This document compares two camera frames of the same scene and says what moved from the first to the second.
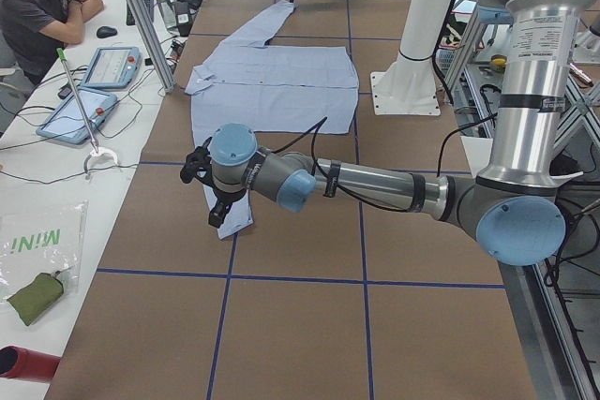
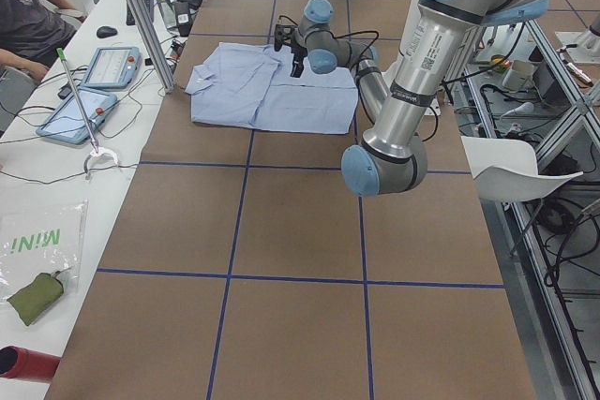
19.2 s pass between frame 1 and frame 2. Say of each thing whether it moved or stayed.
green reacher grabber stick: stayed
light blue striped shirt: moved
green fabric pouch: stayed
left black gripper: moved
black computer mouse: stayed
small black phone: stayed
